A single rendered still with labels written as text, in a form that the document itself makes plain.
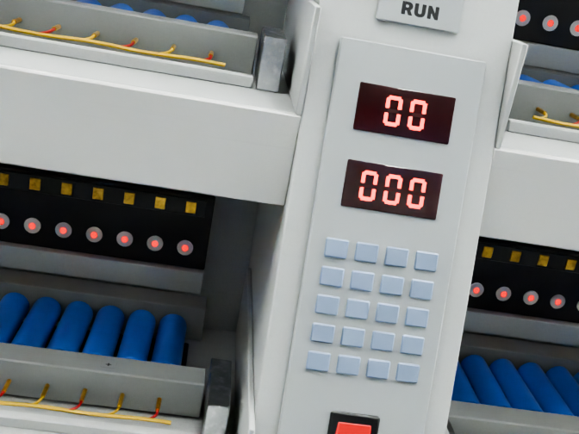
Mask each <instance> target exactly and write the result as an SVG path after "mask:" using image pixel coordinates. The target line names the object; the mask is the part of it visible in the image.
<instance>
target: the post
mask: <svg viewBox="0 0 579 434"><path fill-rule="evenodd" d="M314 1H315V2H316V3H317V4H318V5H320V6H321V17H320V21H319V26H318V31H317V35H316V40H315V45H314V53H313V58H312V63H311V68H310V73H309V77H308V86H307V90H306V96H305V100H304V104H303V110H302V115H301V123H300V127H299V132H298V137H297V142H296V150H295V155H294V160H293V164H292V169H291V174H290V179H289V187H288V192H287V197H286V202H285V205H284V206H279V205H273V204H268V203H262V202H259V203H258V212H257V217H256V223H255V228H254V234H253V240H252V250H251V256H250V262H249V267H248V268H251V269H252V331H253V367H254V404H255V434H277V431H278V426H279V419H280V414H281V409H282V403H283V393H284V387H285V382H286V376H287V371H288V365H289V359H290V349H291V344H292V338H293V332H294V327H295V322H296V311H297V306H298V301H299V294H300V289H301V284H302V273H303V268H304V263H305V257H306V251H307V246H308V236H309V230H310V224H311V219H312V213H313V208H314V198H315V192H316V186H317V181H318V176H319V169H320V164H321V154H322V148H323V143H324V138H325V132H326V126H327V116H328V110H329V105H330V100H331V94H332V88H333V78H334V73H335V67H336V61H337V56H338V50H339V40H340V38H341V37H347V38H353V39H358V40H367V41H371V42H376V43H382V44H386V45H391V46H397V47H406V48H410V49H415V50H421V51H425V52H430V53H439V54H444V55H449V56H454V57H459V58H464V59H473V60H478V61H483V62H485V63H486V69H485V74H484V80H483V84H482V94H481V99H480V104H479V109H478V115H477V120H476V130H475V135H474V140H473V146H472V150H471V155H470V165H469V170H468V176H467V181H466V186H465V192H464V201H463V206H462V212H461V217H460V221H459V227H458V236H457V242H456V247H455V252H454V258H453V263H452V268H451V278H450V283H449V288H448V293H447V298H446V304H445V313H444V318H443V324H442V329H441V334H440V340H439V349H438V355H437V359H436V364H435V370H434V375H433V384H432V390H431V395H430V400H429V406H428V411H427V416H426V425H425V430H424V434H445V431H446V426H447V420H448V416H449V411H450V405H451V396H452V390H453V385H454V380H455V375H456V370H457V365H458V355H459V350H460V344H461V339H462V335H463V329H464V320H465V314H466V309H467V304H468V299H469V294H470V285H471V279H472V274H473V269H474V263H475V258H476V249H477V244H478V239H479V233H480V228H481V223H482V217H483V209H484V203H485V198H486V193H487V187H488V182H489V173H490V168H491V163H492V157H493V152H494V147H495V137H496V133H497V128H498V122H499V117H500V112H501V102H502V97H503V92H504V87H505V82H506V76H507V67H508V61H509V56H510V52H511V46H512V41H513V36H514V26H515V21H516V16H517V11H518V6H519V0H464V7H463V13H462V18H461V23H460V29H459V33H458V34H454V33H449V32H445V31H439V30H435V29H430V28H421V27H416V26H411V25H407V24H401V23H397V22H388V21H383V20H378V19H376V15H377V5H378V0H314Z"/></svg>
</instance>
